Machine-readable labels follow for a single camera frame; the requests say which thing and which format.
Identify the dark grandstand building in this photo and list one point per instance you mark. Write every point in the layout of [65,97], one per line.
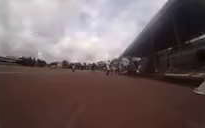
[176,30]

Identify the row of trees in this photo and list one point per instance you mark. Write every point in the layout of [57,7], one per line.
[30,61]

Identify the red-brown track ground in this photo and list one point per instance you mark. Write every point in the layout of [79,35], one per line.
[90,100]

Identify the group of people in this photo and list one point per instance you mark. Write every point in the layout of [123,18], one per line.
[121,66]

